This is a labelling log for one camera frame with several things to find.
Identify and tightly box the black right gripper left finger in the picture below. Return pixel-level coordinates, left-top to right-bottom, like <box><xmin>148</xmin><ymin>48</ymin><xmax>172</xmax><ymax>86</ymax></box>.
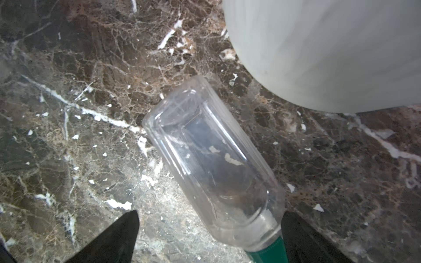
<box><xmin>67</xmin><ymin>210</ymin><xmax>140</xmax><ymax>263</ymax></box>

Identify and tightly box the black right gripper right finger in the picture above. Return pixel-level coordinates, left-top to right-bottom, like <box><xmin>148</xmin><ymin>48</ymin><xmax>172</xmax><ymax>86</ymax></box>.
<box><xmin>281</xmin><ymin>211</ymin><xmax>353</xmax><ymax>263</ymax></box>

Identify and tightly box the clear bottle green cap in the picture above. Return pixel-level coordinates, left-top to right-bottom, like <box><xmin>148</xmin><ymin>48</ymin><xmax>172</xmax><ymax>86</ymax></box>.
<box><xmin>143</xmin><ymin>76</ymin><xmax>287</xmax><ymax>263</ymax></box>

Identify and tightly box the white ribbed trash bin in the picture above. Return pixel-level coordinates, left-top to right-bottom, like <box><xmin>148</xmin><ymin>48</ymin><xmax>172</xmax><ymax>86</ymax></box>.
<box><xmin>223</xmin><ymin>1</ymin><xmax>421</xmax><ymax>114</ymax></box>

